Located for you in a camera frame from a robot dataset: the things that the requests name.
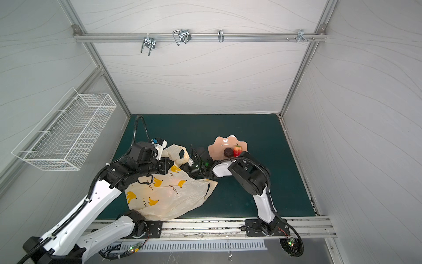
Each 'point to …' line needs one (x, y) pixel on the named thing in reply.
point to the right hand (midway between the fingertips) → (173, 180)
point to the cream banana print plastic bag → (170, 194)
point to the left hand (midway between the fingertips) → (171, 163)
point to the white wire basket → (62, 138)
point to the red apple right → (237, 150)
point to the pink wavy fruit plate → (216, 150)
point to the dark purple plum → (228, 152)
